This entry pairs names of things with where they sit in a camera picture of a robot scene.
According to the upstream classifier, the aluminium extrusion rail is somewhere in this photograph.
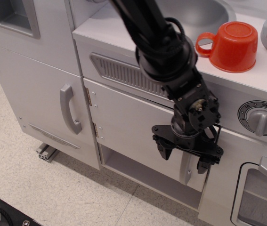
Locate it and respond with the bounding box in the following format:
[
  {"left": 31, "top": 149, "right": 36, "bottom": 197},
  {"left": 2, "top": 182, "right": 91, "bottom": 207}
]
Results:
[{"left": 36, "top": 143, "right": 60, "bottom": 163}]

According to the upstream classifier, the silver fridge door handle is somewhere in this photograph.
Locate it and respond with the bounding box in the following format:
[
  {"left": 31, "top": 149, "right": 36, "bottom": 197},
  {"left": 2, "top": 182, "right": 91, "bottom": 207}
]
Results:
[{"left": 59, "top": 84, "right": 82, "bottom": 135}]

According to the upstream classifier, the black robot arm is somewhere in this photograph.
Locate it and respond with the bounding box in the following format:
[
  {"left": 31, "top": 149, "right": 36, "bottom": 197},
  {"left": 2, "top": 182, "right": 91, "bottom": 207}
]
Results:
[{"left": 111, "top": 0, "right": 223, "bottom": 174}]

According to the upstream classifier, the orange plastic cup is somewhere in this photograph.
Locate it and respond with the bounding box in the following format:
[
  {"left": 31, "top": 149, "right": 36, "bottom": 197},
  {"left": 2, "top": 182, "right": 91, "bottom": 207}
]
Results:
[{"left": 195, "top": 21, "right": 258, "bottom": 73}]

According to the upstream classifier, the white toy oven door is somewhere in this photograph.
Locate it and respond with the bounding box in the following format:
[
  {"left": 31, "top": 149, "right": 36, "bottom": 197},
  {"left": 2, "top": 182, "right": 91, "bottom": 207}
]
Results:
[{"left": 198, "top": 129, "right": 267, "bottom": 226}]

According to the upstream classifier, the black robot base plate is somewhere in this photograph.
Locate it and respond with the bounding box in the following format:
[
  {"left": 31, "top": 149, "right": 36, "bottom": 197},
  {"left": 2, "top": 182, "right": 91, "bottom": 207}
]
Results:
[{"left": 0, "top": 200, "right": 41, "bottom": 226}]

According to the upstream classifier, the white cabinet door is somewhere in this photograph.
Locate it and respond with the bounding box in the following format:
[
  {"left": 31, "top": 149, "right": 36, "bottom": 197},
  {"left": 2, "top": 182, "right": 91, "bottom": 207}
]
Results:
[{"left": 83, "top": 78, "right": 206, "bottom": 192}]

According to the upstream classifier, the grey timer knob dial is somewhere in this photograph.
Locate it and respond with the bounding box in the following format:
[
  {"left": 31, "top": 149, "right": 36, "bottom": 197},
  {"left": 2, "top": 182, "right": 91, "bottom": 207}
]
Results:
[{"left": 237, "top": 100, "right": 267, "bottom": 137}]

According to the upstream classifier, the white toy fridge door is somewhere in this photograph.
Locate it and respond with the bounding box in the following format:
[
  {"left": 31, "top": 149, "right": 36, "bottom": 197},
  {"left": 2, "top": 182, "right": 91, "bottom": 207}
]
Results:
[{"left": 0, "top": 47, "right": 101, "bottom": 169}]

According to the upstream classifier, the silver fridge nameplate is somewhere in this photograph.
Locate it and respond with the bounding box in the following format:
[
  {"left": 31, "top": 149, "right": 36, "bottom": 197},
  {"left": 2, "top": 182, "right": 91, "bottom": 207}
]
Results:
[{"left": 29, "top": 123, "right": 80, "bottom": 149}]

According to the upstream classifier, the silver toy sink bowl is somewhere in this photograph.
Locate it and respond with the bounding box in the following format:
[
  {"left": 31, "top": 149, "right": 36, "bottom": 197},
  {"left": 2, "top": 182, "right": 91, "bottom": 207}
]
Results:
[{"left": 156, "top": 0, "right": 236, "bottom": 45}]

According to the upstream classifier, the silver cabinet door handle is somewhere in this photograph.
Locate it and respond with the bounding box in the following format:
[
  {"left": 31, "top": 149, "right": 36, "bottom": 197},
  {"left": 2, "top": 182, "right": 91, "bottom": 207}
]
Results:
[{"left": 179, "top": 152, "right": 199, "bottom": 186}]

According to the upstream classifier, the white toy kitchen body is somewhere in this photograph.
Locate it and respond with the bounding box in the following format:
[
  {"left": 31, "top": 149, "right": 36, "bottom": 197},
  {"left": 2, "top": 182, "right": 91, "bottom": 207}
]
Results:
[{"left": 0, "top": 0, "right": 267, "bottom": 226}]

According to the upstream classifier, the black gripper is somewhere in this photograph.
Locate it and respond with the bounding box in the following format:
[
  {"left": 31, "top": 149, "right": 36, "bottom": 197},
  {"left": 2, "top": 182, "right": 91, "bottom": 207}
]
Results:
[{"left": 152, "top": 117, "right": 224, "bottom": 174}]

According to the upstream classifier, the silver vent grille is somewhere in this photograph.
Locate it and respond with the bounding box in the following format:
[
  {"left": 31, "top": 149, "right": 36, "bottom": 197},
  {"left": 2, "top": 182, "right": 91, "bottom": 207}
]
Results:
[{"left": 89, "top": 53, "right": 168, "bottom": 99}]

